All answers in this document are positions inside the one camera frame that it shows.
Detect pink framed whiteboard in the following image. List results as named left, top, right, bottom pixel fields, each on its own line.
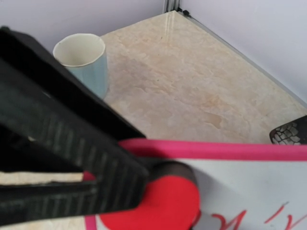
left=84, top=138, right=307, bottom=230

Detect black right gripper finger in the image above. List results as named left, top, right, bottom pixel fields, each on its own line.
left=0, top=27, right=149, bottom=226

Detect black floral square plate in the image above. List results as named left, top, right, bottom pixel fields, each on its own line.
left=269, top=116, right=307, bottom=145

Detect left aluminium frame post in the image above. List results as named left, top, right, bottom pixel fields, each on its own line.
left=163, top=0, right=190, bottom=17

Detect red black whiteboard eraser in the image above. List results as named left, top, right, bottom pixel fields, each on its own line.
left=85, top=161, right=201, bottom=230

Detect light blue ceramic mug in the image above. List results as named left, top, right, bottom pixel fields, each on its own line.
left=53, top=33, right=109, bottom=98

